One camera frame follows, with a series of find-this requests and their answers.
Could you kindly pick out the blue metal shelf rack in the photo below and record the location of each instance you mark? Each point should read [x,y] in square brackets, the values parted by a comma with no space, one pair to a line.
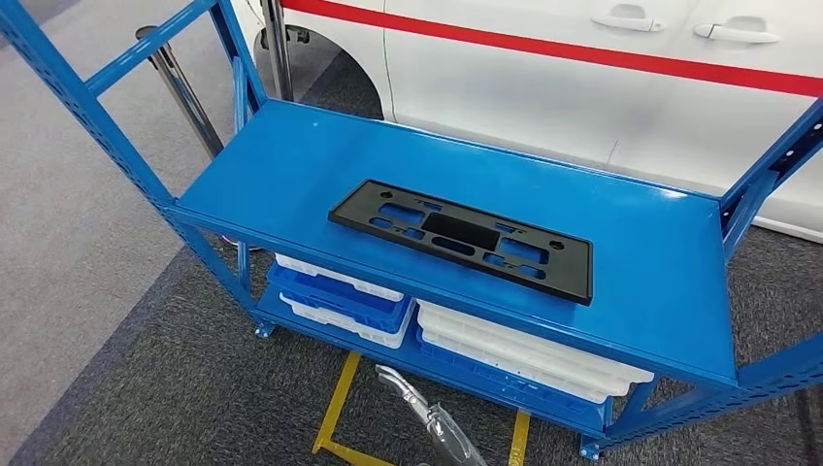
[289,167]

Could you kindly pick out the black plastic plate frame part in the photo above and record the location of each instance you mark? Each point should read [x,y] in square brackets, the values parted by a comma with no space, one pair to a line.
[350,212]

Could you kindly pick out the blue plastic bin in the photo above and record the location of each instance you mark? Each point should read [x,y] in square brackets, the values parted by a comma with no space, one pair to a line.
[334,302]

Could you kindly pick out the chrome stanchion post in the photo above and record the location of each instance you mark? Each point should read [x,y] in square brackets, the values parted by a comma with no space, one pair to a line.
[276,51]
[180,90]

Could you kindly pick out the white car with red stripe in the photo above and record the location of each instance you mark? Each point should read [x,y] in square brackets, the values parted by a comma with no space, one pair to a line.
[514,96]

